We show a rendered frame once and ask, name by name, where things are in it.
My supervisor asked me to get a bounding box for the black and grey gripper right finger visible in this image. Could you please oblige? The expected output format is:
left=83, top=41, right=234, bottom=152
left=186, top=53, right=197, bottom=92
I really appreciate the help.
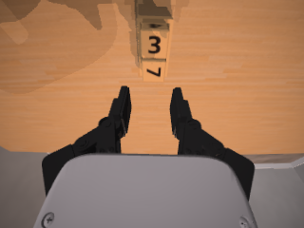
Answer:
left=170, top=87, right=255, bottom=201

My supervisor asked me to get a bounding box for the wooden tray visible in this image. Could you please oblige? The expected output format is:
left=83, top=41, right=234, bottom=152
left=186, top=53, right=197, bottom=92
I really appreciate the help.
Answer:
left=137, top=15, right=174, bottom=77

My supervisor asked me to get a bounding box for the tan number cube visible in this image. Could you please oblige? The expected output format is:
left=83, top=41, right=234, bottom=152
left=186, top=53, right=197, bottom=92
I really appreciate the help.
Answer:
left=141, top=23, right=169, bottom=58
left=142, top=58, right=166, bottom=82

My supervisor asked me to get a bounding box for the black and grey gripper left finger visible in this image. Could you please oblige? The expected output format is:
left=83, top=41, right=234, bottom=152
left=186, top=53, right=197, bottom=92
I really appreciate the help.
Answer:
left=42, top=85, right=132, bottom=197

